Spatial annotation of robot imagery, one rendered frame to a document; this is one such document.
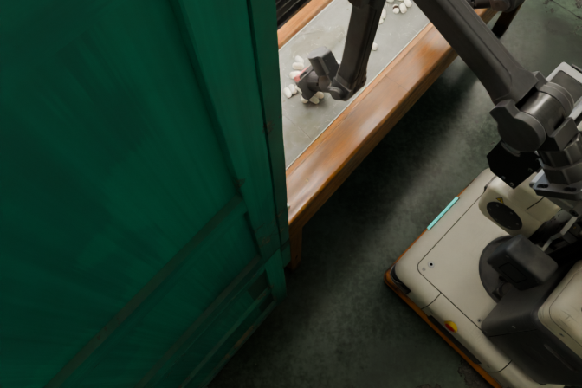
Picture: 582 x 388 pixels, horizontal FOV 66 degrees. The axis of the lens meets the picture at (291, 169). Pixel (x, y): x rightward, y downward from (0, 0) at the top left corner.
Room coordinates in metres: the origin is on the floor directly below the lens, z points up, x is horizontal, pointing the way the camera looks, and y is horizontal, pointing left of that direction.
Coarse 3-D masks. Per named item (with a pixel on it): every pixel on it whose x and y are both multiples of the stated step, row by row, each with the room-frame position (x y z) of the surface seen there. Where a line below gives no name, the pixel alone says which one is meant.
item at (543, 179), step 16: (576, 144) 0.32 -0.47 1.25; (544, 160) 0.32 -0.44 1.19; (560, 160) 0.30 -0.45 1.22; (576, 160) 0.30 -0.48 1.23; (544, 176) 0.30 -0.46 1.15; (560, 176) 0.28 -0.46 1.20; (576, 176) 0.28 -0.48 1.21; (544, 192) 0.27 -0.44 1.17; (560, 192) 0.26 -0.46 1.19; (576, 192) 0.25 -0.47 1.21
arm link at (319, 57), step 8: (320, 48) 0.77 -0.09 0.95; (328, 48) 0.75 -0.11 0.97; (312, 56) 0.74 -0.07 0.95; (320, 56) 0.73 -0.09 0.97; (328, 56) 0.73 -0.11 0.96; (312, 64) 0.73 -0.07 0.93; (320, 64) 0.72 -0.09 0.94; (328, 64) 0.72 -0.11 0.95; (336, 64) 0.72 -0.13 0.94; (320, 72) 0.71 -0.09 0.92; (328, 72) 0.70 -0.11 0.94; (336, 72) 0.71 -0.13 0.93; (328, 88) 0.67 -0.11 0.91; (336, 88) 0.65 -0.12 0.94; (336, 96) 0.64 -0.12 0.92; (344, 96) 0.63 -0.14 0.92
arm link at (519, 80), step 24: (432, 0) 0.55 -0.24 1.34; (456, 0) 0.54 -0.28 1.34; (456, 24) 0.51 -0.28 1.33; (480, 24) 0.51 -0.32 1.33; (456, 48) 0.49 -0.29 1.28; (480, 48) 0.47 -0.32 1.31; (504, 48) 0.47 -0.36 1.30; (480, 72) 0.45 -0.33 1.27; (504, 72) 0.43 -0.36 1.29; (528, 72) 0.44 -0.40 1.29; (504, 96) 0.40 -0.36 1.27; (552, 96) 0.40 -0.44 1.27; (504, 120) 0.37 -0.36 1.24; (528, 120) 0.35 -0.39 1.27; (528, 144) 0.33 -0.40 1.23
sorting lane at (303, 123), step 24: (336, 0) 1.14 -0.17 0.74; (312, 24) 1.04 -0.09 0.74; (336, 24) 1.03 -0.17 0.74; (384, 24) 1.03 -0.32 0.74; (408, 24) 1.02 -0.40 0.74; (288, 48) 0.94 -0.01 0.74; (312, 48) 0.94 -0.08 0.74; (336, 48) 0.93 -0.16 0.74; (384, 48) 0.93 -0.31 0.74; (288, 72) 0.85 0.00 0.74; (288, 120) 0.67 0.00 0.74; (312, 120) 0.67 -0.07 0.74; (288, 144) 0.59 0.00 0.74
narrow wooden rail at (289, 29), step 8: (312, 0) 1.12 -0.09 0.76; (320, 0) 1.11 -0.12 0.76; (328, 0) 1.12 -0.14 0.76; (304, 8) 1.08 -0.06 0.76; (312, 8) 1.08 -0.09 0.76; (320, 8) 1.09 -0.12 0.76; (296, 16) 1.05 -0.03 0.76; (304, 16) 1.05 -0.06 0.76; (312, 16) 1.06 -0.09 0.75; (288, 24) 1.02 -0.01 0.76; (296, 24) 1.02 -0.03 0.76; (304, 24) 1.03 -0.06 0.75; (280, 32) 0.99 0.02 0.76; (288, 32) 0.98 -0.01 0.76; (296, 32) 1.00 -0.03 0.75; (280, 40) 0.95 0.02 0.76; (288, 40) 0.97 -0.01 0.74
